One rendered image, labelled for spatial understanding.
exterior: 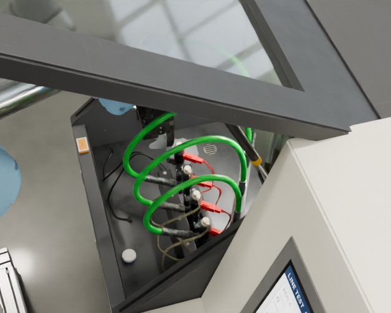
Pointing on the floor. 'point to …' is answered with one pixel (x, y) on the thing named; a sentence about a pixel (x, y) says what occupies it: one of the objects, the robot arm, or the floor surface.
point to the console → (326, 223)
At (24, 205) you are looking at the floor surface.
